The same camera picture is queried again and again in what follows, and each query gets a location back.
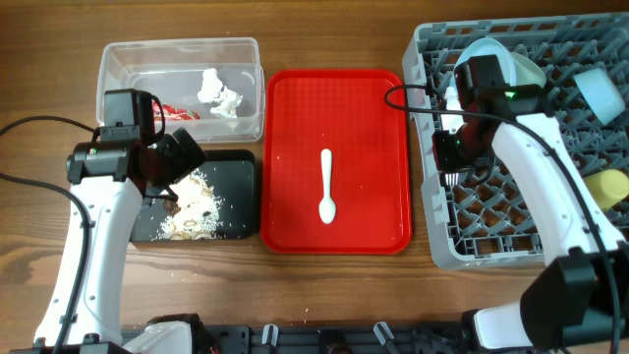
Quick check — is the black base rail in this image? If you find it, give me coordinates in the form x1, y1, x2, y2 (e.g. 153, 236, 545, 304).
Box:
205, 322, 484, 354

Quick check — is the red snack wrapper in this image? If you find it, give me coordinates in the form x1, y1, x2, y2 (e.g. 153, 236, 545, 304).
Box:
154, 104, 200, 121

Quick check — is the black plastic tray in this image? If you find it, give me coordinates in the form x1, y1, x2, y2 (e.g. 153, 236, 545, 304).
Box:
130, 149, 259, 243

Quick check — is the white napkin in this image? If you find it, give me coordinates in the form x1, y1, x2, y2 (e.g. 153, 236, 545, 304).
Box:
197, 68, 243, 118

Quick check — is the yellow plastic cup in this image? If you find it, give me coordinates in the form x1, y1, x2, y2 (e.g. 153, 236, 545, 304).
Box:
584, 169, 629, 210

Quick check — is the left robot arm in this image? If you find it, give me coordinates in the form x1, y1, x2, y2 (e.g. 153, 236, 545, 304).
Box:
33, 126, 206, 353

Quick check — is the light blue bowl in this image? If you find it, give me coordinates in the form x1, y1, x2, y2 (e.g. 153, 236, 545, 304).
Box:
574, 68, 626, 125

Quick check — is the grey dishwasher rack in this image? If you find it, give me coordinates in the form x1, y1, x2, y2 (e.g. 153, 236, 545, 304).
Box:
402, 13, 628, 269

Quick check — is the white plastic fork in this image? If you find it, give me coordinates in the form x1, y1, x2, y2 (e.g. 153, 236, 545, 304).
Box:
443, 171, 471, 187

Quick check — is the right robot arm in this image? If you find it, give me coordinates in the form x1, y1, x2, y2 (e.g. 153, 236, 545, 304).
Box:
433, 82, 628, 353

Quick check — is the light blue plate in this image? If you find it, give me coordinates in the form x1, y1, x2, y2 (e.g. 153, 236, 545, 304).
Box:
444, 37, 518, 134

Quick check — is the white plastic spoon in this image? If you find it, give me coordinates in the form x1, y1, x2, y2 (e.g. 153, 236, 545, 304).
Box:
318, 148, 336, 224

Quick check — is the food scraps rice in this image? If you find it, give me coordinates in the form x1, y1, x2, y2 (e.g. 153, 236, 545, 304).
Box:
156, 168, 223, 241

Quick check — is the clear plastic waste bin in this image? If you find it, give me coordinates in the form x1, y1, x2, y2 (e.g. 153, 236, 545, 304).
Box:
96, 37, 264, 144

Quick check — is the red serving tray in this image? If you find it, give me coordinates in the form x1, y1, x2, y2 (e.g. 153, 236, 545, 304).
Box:
260, 69, 412, 255

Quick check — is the light green bowl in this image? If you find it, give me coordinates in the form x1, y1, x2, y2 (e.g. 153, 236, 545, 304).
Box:
511, 52, 546, 89

